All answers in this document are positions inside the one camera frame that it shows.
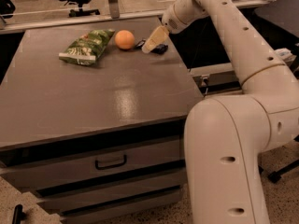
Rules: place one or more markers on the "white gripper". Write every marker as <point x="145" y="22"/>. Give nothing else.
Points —
<point x="170" y="20"/>

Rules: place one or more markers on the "blue rxbar blueberry wrapper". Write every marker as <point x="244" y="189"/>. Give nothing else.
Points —
<point x="160" y="49"/>

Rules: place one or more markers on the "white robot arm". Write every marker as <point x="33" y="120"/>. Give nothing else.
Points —
<point x="224" y="135"/>

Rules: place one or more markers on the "orange fruit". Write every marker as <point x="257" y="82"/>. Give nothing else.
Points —
<point x="124" y="39"/>

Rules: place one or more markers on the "green chip bag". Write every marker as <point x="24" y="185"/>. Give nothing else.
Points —
<point x="88" y="48"/>

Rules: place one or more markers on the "grey drawer cabinet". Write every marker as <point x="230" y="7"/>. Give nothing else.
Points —
<point x="57" y="118"/>

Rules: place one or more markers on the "black metal stand legs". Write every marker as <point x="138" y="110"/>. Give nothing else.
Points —
<point x="280" y="164"/>

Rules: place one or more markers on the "black caster bottom left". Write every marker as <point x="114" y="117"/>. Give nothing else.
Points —
<point x="18" y="215"/>

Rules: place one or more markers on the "grey metal shelf rail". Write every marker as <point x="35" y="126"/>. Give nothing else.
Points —
<point x="216" y="79"/>

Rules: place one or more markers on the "black drawer handle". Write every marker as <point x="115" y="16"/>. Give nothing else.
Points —
<point x="105" y="165"/>

